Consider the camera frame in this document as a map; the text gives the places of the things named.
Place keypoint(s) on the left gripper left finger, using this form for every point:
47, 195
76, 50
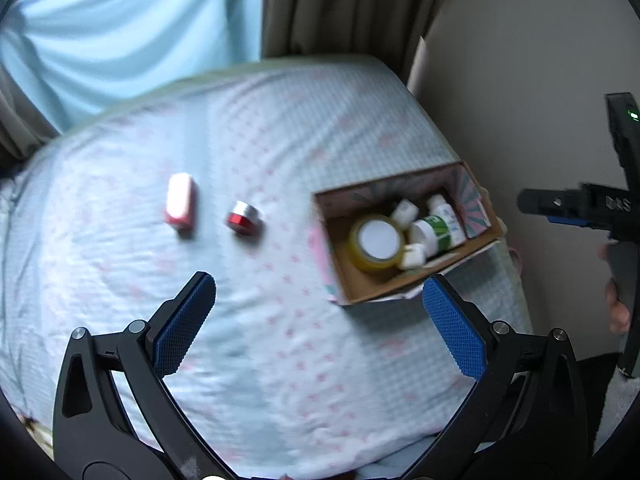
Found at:
114, 418

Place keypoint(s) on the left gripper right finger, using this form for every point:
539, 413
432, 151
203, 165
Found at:
522, 417

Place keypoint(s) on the white jar green label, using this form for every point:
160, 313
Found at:
436, 234

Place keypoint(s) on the yellow tape roll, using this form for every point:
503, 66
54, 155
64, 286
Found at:
361, 261

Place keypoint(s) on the white plastic bottle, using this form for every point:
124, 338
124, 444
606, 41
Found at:
439, 207

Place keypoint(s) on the white earbuds case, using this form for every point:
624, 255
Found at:
413, 257

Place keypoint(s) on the person's right hand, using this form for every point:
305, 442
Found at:
620, 317

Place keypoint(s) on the red rectangular box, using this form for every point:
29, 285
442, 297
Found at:
179, 202

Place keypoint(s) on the cardboard box pink lining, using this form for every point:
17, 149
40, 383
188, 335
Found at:
338, 208

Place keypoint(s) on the red silver round tin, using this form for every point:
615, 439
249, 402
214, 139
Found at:
244, 219

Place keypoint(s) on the grey brown curtain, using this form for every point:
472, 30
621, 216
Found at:
389, 30

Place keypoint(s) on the light blue curtain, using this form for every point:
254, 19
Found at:
76, 58

